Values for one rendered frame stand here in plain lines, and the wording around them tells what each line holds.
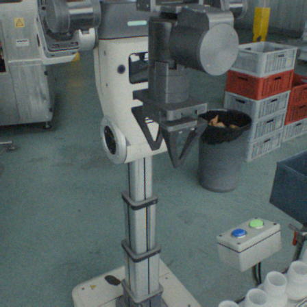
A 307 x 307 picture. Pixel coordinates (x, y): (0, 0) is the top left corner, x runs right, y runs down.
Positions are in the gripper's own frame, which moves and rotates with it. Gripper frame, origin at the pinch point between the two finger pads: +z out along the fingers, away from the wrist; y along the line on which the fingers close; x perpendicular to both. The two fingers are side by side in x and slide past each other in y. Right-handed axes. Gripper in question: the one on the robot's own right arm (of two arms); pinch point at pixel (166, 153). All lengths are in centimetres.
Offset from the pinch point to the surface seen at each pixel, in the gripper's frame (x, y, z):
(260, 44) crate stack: 253, -201, 31
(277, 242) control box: 31.0, 3.6, 31.5
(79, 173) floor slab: 54, -226, 140
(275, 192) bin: 85, -35, 59
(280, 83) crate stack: 245, -161, 61
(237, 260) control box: 18.7, 2.4, 31.3
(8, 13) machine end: 33, -354, 0
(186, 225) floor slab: 97, -112, 139
